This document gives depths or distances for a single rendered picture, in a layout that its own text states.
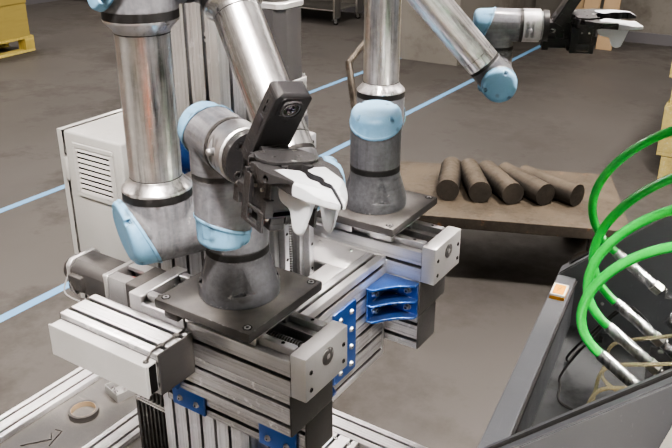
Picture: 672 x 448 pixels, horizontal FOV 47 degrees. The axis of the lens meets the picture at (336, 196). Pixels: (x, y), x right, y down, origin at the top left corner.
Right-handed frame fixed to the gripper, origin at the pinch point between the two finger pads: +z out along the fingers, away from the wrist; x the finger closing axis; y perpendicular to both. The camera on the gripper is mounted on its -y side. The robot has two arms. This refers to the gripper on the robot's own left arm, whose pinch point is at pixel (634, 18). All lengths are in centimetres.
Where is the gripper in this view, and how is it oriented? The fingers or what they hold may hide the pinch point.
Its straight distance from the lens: 188.1
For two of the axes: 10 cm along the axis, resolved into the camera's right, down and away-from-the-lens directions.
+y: 0.2, 8.6, 5.1
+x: -1.3, 5.0, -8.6
